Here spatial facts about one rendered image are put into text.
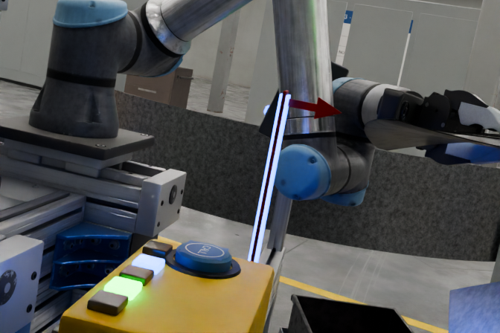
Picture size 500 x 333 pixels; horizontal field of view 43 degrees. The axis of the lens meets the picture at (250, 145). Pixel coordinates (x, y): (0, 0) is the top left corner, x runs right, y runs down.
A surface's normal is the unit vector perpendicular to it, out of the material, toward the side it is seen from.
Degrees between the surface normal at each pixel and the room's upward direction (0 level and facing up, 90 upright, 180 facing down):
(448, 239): 90
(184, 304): 0
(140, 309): 0
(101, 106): 72
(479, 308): 56
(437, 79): 90
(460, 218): 90
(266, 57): 90
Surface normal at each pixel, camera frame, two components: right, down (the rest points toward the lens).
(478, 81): -0.40, 0.06
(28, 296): 0.96, 0.21
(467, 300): -0.62, -0.63
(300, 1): -0.04, 0.00
